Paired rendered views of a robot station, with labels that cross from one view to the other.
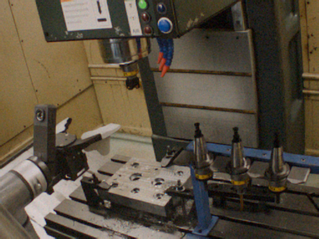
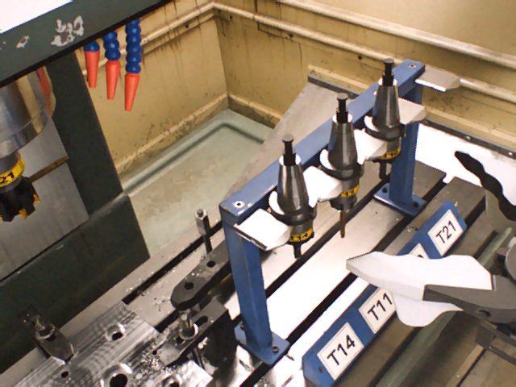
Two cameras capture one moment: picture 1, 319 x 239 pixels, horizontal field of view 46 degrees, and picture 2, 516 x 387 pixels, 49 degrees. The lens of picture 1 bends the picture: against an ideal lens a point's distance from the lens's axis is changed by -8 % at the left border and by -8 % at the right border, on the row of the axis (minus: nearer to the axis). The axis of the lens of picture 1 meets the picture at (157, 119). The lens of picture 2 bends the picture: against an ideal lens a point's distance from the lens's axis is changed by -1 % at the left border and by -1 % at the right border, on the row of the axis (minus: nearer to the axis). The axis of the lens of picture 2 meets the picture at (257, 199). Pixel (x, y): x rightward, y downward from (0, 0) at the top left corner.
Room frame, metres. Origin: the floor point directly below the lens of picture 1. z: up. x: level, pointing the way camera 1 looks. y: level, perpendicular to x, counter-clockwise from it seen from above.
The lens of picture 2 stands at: (0.87, 0.46, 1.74)
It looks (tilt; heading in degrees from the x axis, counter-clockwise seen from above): 42 degrees down; 281
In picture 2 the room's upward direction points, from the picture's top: 8 degrees counter-clockwise
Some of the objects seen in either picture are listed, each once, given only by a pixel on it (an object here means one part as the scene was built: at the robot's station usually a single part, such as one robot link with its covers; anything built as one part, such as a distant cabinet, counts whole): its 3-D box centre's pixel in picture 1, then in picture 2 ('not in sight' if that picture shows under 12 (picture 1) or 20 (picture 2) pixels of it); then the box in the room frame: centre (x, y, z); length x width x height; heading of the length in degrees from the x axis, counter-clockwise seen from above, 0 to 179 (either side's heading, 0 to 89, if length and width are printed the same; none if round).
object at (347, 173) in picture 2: (238, 166); (342, 164); (0.87, -0.18, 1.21); 0.06 x 0.06 x 0.03
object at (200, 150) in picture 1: (200, 146); (291, 180); (0.94, -0.10, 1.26); 0.04 x 0.04 x 0.07
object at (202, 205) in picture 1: (200, 192); (250, 288); (1.01, -0.09, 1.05); 0.10 x 0.05 x 0.30; 143
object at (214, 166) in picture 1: (220, 164); (318, 185); (0.90, -0.14, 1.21); 0.07 x 0.05 x 0.01; 143
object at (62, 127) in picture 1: (65, 135); (414, 296); (0.82, 0.22, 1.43); 0.09 x 0.03 x 0.06; 179
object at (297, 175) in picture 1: (297, 175); (404, 111); (0.77, -0.32, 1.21); 0.07 x 0.05 x 0.01; 143
